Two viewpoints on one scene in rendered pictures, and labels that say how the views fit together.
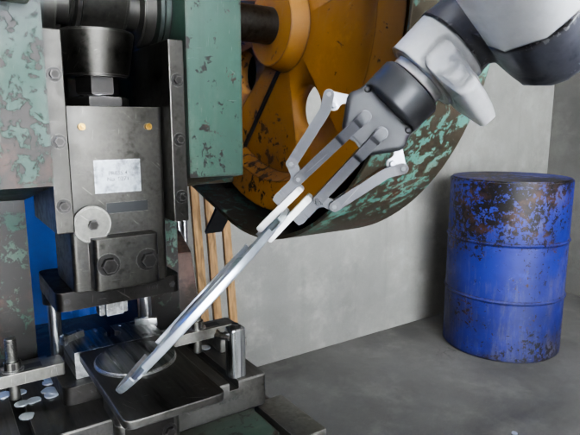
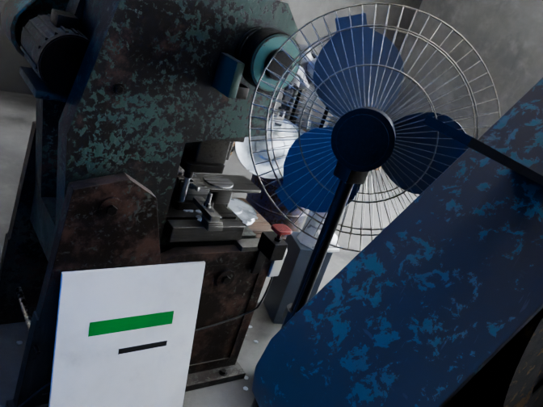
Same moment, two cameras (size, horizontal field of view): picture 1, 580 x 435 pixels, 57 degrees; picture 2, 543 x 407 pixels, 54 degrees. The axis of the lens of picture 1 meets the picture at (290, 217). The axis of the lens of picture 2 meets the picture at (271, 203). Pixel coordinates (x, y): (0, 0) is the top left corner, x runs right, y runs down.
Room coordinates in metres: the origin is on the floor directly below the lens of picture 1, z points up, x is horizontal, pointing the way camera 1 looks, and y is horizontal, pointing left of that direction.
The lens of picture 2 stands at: (0.80, 2.22, 1.56)
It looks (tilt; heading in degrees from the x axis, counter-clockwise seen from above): 22 degrees down; 263
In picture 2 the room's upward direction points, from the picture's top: 19 degrees clockwise
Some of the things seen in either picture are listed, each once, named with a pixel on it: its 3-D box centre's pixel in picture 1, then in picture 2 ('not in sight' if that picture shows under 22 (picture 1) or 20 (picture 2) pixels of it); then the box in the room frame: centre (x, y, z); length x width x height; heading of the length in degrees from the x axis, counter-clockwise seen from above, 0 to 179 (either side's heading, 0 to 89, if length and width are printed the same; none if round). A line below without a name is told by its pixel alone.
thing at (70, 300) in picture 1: (109, 287); (194, 161); (0.90, 0.32, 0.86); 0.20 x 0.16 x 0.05; 124
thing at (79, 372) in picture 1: (114, 345); (189, 185); (0.89, 0.31, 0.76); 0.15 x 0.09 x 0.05; 124
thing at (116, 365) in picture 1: (148, 409); (224, 195); (0.75, 0.22, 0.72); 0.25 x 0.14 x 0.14; 34
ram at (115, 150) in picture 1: (110, 190); (216, 118); (0.86, 0.29, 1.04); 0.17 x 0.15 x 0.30; 34
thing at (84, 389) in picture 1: (113, 363); (184, 194); (0.90, 0.32, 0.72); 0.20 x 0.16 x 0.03; 124
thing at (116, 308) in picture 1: (112, 301); not in sight; (0.88, 0.31, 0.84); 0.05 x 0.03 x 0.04; 124
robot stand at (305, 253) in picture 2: not in sight; (296, 279); (0.26, -0.16, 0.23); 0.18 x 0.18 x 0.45; 18
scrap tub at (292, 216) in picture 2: not in sight; (274, 211); (0.38, -0.90, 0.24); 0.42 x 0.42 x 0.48
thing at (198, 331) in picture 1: (201, 325); not in sight; (0.99, 0.17, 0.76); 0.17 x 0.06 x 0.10; 124
